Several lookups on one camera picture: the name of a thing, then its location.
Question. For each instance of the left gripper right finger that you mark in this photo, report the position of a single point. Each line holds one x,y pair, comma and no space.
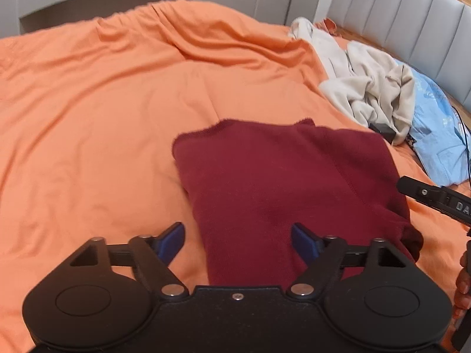
323,258

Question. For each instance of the black object under garment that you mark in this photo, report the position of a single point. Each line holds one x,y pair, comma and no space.
384,130

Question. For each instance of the orange duvet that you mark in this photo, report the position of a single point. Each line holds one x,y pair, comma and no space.
89,112

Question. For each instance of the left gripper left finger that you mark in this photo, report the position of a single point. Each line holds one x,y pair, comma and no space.
152,257

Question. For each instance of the light blue garment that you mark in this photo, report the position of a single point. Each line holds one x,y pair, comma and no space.
437,134

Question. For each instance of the beige crumpled garment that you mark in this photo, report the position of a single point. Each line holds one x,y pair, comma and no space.
364,83

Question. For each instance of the grey padded headboard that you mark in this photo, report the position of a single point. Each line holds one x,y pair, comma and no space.
432,36

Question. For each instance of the person's right hand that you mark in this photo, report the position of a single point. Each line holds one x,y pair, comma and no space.
462,299

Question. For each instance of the dark red long-sleeve sweater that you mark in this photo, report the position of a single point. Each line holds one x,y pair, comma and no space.
249,183

